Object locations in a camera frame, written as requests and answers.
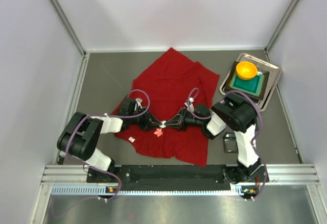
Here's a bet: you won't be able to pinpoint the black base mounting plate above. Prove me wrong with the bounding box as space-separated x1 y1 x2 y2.
86 164 271 184

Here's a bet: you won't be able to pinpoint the aluminium frame rail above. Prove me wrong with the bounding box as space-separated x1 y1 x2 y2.
41 164 320 185

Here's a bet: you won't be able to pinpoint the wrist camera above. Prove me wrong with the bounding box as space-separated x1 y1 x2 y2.
135 97 143 111
184 97 194 112

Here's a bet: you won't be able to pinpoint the silver metal tray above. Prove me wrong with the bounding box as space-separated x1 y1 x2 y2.
219 53 282 112

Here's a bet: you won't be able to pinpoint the black and teal square plate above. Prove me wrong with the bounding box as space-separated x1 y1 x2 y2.
224 61 269 102

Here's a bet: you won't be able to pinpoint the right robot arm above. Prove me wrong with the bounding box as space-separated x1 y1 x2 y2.
161 92 261 184

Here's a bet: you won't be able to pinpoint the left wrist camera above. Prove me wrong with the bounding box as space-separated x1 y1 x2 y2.
135 97 143 111

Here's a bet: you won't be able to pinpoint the round iridescent brooch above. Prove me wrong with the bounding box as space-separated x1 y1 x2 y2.
159 120 166 128

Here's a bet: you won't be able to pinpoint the pink leaf brooch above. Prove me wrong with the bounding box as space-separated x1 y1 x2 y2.
153 128 163 137

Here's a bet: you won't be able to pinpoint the orange bowl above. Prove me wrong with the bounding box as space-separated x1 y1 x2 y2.
236 61 258 80

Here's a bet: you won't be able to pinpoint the grey slotted cable duct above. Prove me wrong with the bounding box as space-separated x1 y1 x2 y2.
51 185 244 196

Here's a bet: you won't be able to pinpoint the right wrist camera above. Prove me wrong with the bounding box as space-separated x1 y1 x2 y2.
184 97 194 112

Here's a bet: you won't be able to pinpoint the small black open box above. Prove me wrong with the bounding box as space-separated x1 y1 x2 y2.
223 132 238 153

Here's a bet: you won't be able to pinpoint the red garment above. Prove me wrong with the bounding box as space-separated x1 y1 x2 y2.
115 48 219 167

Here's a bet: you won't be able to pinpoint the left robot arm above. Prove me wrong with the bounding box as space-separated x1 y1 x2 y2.
57 97 164 172

